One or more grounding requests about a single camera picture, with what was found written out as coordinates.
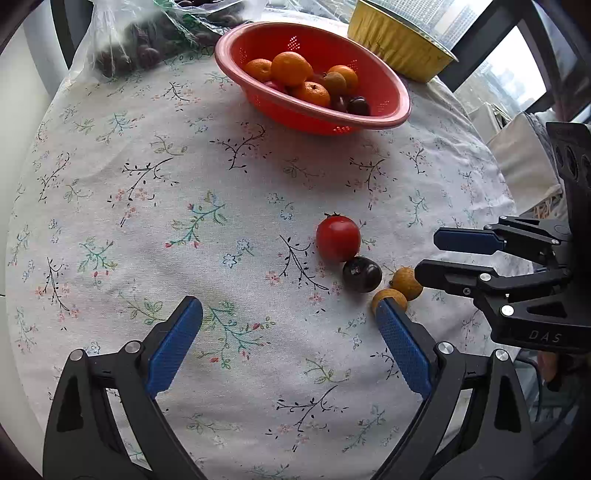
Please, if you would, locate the person's right hand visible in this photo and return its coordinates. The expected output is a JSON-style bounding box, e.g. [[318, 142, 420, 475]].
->
[[536, 352, 583, 393]]

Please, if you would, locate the black window frame bar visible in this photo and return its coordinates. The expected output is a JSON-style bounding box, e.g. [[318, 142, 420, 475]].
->
[[48, 0, 95, 70], [443, 0, 591, 125]]

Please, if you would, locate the large orange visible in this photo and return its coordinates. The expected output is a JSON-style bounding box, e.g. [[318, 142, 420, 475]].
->
[[270, 52, 315, 88]]

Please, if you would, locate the small mandarin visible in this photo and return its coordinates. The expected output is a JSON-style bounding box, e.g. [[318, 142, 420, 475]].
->
[[327, 65, 359, 95], [244, 58, 273, 83], [291, 81, 332, 109]]

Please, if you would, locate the floral white tablecloth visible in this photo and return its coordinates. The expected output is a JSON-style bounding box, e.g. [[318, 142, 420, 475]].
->
[[4, 9, 532, 480]]

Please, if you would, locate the yellow foil tray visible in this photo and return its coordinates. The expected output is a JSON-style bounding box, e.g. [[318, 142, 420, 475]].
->
[[347, 0, 459, 84]]

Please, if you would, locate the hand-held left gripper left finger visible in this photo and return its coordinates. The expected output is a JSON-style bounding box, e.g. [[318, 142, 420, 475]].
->
[[42, 295, 204, 480]]

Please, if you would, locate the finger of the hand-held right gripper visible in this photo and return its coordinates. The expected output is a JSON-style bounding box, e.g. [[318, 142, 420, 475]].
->
[[414, 258, 575, 320], [433, 215, 575, 265]]

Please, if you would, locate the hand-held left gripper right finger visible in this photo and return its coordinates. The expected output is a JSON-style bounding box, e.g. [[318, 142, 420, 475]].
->
[[375, 298, 536, 480]]

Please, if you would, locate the white woven bag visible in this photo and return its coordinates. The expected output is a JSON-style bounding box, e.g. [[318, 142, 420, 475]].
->
[[471, 104, 568, 217]]

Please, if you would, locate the pile of dark cherries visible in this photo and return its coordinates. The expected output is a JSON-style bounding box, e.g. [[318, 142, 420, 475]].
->
[[95, 0, 243, 77]]

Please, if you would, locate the clear plastic bag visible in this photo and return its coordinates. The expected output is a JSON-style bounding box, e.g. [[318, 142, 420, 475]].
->
[[88, 0, 269, 79]]

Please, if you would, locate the red tomato with stem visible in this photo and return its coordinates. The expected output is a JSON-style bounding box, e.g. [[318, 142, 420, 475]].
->
[[316, 212, 362, 264]]

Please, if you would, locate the red plastic colander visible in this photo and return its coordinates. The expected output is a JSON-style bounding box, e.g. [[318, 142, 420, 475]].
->
[[214, 22, 413, 136]]

